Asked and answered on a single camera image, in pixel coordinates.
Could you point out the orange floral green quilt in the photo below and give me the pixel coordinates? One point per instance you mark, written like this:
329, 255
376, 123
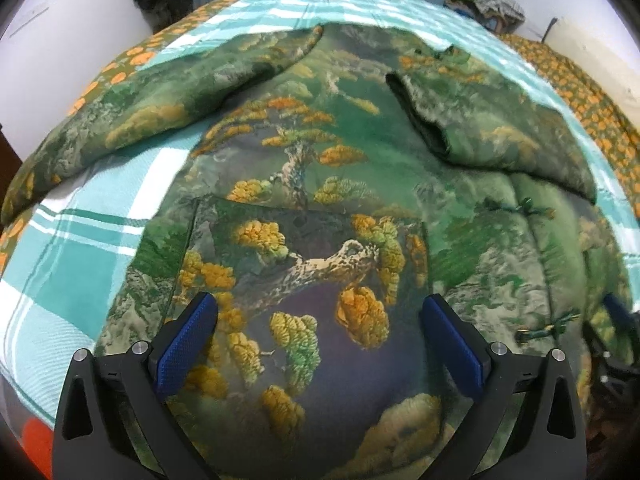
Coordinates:
595, 100

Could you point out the pile of clothes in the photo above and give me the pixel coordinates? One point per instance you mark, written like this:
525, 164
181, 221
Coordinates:
485, 2

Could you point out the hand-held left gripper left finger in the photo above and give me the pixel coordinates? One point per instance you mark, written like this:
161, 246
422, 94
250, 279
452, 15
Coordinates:
185, 345

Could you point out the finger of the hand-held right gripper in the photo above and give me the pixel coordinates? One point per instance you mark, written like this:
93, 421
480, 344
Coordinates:
617, 312
605, 360

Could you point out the white wall plate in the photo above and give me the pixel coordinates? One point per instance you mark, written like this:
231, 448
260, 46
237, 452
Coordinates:
27, 20

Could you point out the teal checked blanket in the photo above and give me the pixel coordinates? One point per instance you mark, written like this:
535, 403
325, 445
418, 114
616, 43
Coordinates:
75, 260

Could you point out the person's orange fleece clothing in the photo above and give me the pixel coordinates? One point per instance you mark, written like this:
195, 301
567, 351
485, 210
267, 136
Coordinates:
37, 445

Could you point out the green landscape print jacket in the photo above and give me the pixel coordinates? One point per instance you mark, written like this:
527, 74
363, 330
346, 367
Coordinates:
325, 185

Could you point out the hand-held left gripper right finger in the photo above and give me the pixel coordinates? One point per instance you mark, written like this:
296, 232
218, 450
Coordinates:
455, 355

